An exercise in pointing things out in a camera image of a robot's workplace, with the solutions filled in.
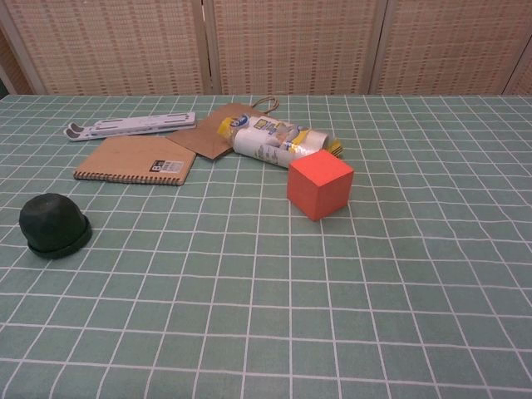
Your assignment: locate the plastic wrapped white package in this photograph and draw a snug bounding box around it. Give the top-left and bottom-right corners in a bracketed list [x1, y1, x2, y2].
[218, 115, 344, 170]

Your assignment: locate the brown paper bag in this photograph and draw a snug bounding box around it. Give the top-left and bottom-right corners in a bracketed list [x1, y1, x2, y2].
[165, 96, 279, 160]

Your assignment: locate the orange red cube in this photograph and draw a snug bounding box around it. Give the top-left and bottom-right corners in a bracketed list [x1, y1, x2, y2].
[286, 151, 355, 222]

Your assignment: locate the white folding laptop stand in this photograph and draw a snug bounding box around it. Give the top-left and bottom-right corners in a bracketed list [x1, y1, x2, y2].
[62, 111, 199, 143]

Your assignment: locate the green checked tablecloth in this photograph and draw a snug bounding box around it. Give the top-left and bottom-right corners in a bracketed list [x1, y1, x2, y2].
[0, 94, 532, 399]

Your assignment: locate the woven folding screen panel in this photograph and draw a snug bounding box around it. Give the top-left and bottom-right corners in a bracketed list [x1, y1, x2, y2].
[206, 0, 390, 96]
[369, 0, 532, 96]
[505, 53, 532, 96]
[0, 0, 213, 96]

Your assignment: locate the brown spiral notebook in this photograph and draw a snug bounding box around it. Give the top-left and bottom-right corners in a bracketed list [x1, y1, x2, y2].
[73, 136, 199, 187]

